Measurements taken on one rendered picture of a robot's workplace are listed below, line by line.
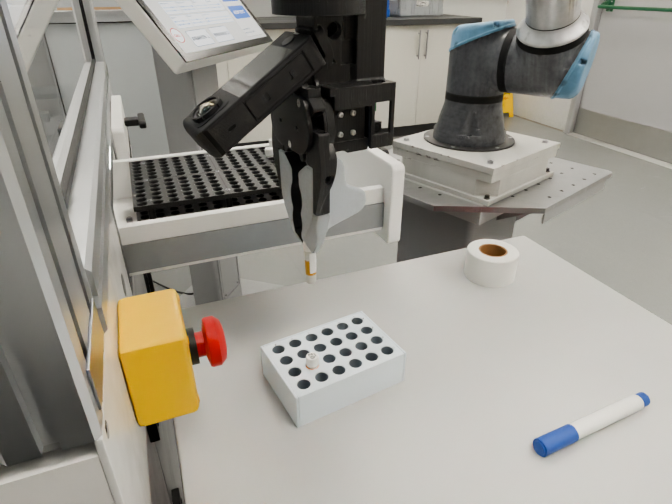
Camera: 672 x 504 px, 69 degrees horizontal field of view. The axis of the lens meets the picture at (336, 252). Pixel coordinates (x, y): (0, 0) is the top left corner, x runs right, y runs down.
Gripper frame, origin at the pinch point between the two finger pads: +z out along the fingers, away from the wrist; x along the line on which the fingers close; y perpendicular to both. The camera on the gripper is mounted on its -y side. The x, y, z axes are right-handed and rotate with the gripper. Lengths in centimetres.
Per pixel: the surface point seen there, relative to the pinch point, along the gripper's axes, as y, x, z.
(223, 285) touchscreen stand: 21, 110, 74
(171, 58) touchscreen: 11, 91, -5
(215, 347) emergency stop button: -11.0, -6.9, 3.3
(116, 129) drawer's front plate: -9.2, 45.6, -1.0
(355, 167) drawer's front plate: 18.8, 20.6, 2.6
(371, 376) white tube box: 3.4, -7.0, 13.1
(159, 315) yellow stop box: -14.2, -4.8, 0.5
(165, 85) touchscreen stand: 13, 115, 5
